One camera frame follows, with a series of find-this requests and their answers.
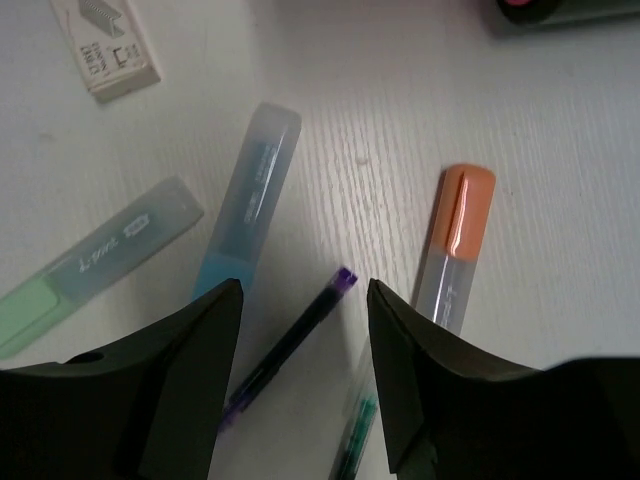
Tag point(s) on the green ink pen refill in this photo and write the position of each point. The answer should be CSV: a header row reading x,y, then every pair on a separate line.
x,y
362,410

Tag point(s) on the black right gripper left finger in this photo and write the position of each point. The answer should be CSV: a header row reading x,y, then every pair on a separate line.
x,y
147,406

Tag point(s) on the purple ink pen refill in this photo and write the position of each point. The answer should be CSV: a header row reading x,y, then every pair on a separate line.
x,y
322,305

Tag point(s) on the black drawer cabinet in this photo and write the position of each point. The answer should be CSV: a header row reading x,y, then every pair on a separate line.
x,y
516,18

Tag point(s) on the orange highlighter pen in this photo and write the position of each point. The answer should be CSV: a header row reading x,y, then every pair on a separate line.
x,y
454,244

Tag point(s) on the green highlighter pen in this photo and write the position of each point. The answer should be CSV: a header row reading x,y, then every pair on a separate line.
x,y
109,253

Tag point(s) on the blue highlighter pen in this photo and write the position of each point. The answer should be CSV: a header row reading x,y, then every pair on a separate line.
x,y
250,201

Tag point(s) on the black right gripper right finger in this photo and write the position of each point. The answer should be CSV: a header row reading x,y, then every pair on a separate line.
x,y
451,410

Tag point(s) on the white staples box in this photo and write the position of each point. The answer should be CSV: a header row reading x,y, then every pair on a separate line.
x,y
108,46

